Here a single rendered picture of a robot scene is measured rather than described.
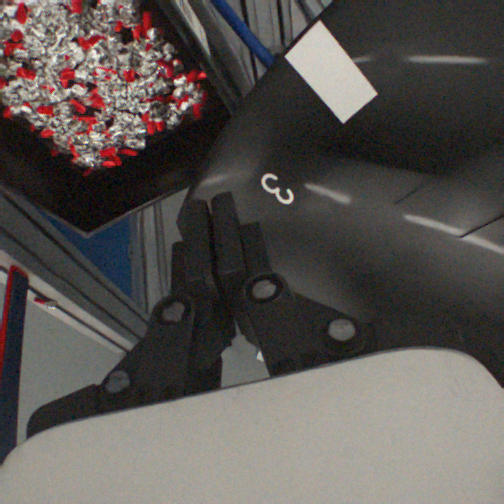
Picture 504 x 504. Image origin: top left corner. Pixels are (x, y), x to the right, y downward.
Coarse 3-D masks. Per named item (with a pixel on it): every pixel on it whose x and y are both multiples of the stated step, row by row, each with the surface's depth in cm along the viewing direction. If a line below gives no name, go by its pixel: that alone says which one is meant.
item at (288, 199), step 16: (272, 160) 16; (256, 176) 16; (272, 176) 16; (288, 176) 16; (256, 192) 17; (272, 192) 16; (288, 192) 16; (304, 192) 16; (272, 208) 17; (288, 208) 17
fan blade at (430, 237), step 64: (384, 0) 11; (448, 0) 11; (384, 64) 12; (448, 64) 11; (256, 128) 15; (320, 128) 14; (384, 128) 13; (448, 128) 12; (192, 192) 18; (320, 192) 16; (384, 192) 14; (448, 192) 13; (320, 256) 18; (384, 256) 16; (448, 256) 15
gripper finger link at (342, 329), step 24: (216, 216) 12; (216, 240) 11; (240, 240) 12; (240, 264) 10; (264, 264) 11; (240, 288) 10; (240, 312) 10; (312, 312) 9; (336, 312) 9; (336, 336) 8; (360, 336) 8; (336, 360) 8
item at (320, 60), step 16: (320, 32) 12; (304, 48) 13; (320, 48) 13; (336, 48) 13; (304, 64) 13; (320, 64) 13; (336, 64) 13; (352, 64) 13; (320, 80) 13; (336, 80) 13; (352, 80) 13; (320, 96) 13; (336, 96) 13; (352, 96) 13; (368, 96) 13; (336, 112) 14; (352, 112) 13
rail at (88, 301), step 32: (0, 192) 36; (0, 224) 34; (32, 224) 39; (0, 256) 34; (32, 256) 39; (64, 256) 44; (32, 288) 40; (64, 288) 43; (96, 288) 51; (64, 320) 47; (96, 320) 49; (128, 320) 59
